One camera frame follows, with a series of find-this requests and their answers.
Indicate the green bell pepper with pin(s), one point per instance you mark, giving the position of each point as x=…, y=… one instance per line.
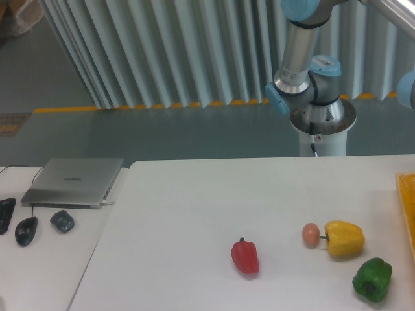
x=372, y=279

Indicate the white pleated curtain screen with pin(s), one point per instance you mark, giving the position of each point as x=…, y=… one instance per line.
x=168, y=52

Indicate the black keyboard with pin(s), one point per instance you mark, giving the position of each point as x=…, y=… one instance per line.
x=6, y=212

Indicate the red bell pepper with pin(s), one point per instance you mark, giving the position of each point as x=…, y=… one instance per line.
x=244, y=256

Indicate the brown egg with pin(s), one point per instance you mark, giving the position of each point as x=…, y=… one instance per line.
x=311, y=235

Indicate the black computer mouse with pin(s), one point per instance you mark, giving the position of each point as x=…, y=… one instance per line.
x=26, y=230

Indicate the yellow bell pepper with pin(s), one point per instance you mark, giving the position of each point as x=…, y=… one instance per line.
x=343, y=238

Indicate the silver closed laptop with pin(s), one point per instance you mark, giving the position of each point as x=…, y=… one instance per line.
x=73, y=182

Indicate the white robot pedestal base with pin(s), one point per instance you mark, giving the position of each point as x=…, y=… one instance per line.
x=323, y=130

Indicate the dark grey small device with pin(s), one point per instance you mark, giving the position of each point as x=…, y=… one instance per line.
x=62, y=221

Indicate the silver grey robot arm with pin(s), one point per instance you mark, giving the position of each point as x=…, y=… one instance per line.
x=306, y=17

